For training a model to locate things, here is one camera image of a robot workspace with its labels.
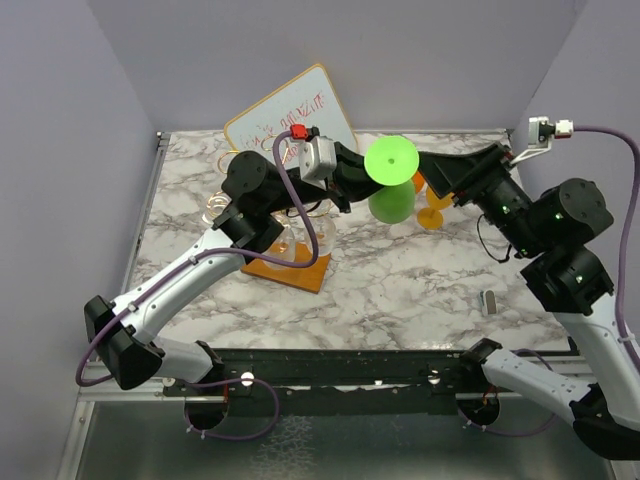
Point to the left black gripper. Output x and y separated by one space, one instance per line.
350 180

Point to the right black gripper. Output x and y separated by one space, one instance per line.
469 173

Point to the orange plastic wine glass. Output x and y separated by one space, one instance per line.
418 182

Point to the green plastic wine glass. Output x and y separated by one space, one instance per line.
391 162

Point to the clear ribbed goblet glass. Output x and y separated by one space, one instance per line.
284 247

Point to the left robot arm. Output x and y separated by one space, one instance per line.
124 332

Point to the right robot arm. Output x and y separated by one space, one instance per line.
569 281

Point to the yellow plastic wine glass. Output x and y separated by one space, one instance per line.
431 217

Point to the clear glass hanging on rack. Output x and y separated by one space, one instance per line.
325 231

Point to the small grey block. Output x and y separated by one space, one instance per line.
488 302

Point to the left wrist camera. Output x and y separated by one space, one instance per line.
317 159

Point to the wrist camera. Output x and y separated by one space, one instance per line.
317 159
541 134

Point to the white board yellow frame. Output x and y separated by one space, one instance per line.
309 99

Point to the gold wire glass rack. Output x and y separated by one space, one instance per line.
308 279

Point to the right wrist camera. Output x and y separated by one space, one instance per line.
541 134

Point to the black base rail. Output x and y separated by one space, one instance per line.
342 382

